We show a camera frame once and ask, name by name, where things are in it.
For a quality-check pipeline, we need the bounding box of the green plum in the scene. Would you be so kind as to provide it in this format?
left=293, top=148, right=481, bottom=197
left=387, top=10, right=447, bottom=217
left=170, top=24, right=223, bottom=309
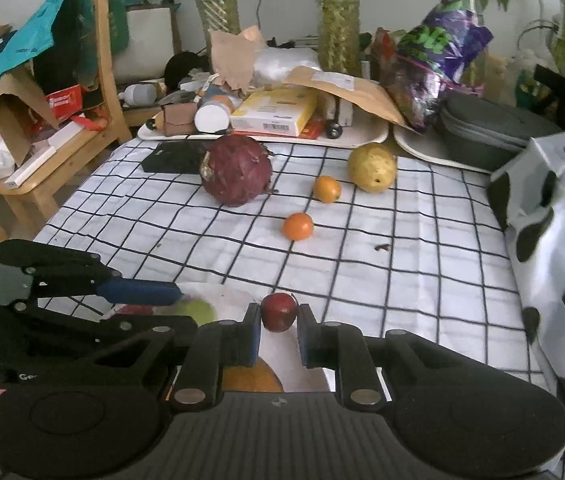
left=175, top=299, right=217, bottom=326

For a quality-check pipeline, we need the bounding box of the large orange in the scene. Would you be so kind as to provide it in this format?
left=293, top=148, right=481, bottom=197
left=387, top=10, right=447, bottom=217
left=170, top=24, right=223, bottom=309
left=222, top=358, right=284, bottom=393

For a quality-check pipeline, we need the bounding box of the small red fruit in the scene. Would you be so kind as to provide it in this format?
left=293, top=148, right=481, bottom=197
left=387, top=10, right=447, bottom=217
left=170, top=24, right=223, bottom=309
left=261, top=292, right=298, bottom=333

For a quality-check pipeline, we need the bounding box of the white floral plate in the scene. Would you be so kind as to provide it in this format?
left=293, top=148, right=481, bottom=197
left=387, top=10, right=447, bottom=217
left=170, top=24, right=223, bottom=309
left=101, top=284, right=334, bottom=394

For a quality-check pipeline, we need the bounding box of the wooden chair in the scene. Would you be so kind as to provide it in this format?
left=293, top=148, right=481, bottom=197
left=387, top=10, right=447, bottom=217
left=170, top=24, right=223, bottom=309
left=0, top=0, right=132, bottom=236

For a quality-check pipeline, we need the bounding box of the small orange kumquat near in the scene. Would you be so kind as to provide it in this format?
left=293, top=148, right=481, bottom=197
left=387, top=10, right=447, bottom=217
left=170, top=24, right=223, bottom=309
left=281, top=212, right=314, bottom=242

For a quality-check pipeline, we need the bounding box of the small orange kumquat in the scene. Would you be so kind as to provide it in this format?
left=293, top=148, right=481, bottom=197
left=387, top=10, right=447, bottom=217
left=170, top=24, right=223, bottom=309
left=281, top=212, right=314, bottom=242
left=313, top=176, right=342, bottom=204

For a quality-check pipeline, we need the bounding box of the checked tablecloth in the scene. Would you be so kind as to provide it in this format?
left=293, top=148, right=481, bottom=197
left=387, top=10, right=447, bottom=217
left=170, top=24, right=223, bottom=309
left=37, top=141, right=544, bottom=385

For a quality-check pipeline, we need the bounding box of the small orange kumquat far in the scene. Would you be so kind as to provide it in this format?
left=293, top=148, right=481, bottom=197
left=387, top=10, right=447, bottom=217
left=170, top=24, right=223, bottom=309
left=313, top=176, right=342, bottom=204

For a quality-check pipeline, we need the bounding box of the red cabbage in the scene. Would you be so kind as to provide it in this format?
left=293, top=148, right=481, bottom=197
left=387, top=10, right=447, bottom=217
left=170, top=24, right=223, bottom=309
left=199, top=134, right=273, bottom=207

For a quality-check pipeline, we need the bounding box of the brown cardboard small box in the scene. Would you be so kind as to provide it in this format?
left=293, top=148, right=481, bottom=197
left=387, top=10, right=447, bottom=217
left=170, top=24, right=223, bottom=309
left=159, top=102, right=198, bottom=136

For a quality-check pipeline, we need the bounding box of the yellow pear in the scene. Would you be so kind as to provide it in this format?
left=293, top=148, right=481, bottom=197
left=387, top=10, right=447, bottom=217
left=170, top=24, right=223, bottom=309
left=348, top=142, right=397, bottom=194

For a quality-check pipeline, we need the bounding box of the white cylinder jar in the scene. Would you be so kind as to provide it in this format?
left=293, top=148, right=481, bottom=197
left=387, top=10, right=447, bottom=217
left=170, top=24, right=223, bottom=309
left=194, top=96, right=235, bottom=133

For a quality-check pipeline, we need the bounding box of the white tray left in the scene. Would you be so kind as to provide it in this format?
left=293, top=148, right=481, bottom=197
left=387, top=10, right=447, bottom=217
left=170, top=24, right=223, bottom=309
left=137, top=108, right=391, bottom=148

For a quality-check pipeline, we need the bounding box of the white tray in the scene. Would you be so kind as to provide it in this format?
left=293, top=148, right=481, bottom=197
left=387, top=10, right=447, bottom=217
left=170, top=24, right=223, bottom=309
left=393, top=125, right=489, bottom=174
left=137, top=108, right=391, bottom=148

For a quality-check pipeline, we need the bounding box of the white tray right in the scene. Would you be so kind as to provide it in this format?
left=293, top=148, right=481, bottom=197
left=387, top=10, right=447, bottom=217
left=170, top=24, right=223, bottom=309
left=393, top=125, right=489, bottom=174

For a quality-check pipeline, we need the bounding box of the yellow white box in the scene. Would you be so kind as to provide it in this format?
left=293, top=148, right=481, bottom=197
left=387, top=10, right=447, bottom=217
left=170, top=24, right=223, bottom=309
left=230, top=87, right=319, bottom=138

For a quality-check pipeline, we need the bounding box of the brown paper envelope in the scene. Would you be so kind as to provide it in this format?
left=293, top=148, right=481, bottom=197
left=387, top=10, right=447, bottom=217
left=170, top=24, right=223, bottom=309
left=284, top=66, right=407, bottom=127

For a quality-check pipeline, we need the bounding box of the dark grey zip case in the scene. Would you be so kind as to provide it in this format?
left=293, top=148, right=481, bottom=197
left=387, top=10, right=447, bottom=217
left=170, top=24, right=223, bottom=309
left=435, top=91, right=561, bottom=172

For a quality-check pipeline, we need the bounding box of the torn brown paper bag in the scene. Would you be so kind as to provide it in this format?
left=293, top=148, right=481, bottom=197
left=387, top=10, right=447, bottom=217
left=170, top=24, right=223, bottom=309
left=210, top=25, right=266, bottom=92

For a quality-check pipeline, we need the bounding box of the purple foil snack bag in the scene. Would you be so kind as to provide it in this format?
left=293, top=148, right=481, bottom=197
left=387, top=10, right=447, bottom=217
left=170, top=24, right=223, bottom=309
left=380, top=0, right=493, bottom=132

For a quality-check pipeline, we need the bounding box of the plant trunk right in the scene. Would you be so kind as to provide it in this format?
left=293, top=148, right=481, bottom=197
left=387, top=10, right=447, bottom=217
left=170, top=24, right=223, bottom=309
left=316, top=0, right=361, bottom=76

